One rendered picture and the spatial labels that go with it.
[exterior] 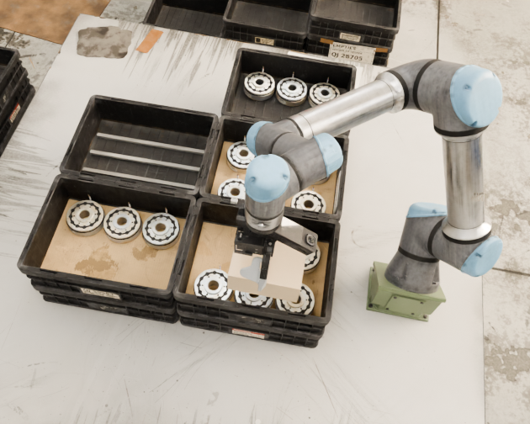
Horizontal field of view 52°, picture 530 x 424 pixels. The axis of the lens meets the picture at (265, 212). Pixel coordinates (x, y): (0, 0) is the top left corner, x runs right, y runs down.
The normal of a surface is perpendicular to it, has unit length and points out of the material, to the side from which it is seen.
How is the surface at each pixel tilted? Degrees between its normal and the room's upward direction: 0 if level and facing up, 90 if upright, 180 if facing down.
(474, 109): 52
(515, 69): 0
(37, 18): 0
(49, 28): 0
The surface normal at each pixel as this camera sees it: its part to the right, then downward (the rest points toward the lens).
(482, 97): 0.50, 0.25
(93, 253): 0.06, -0.51
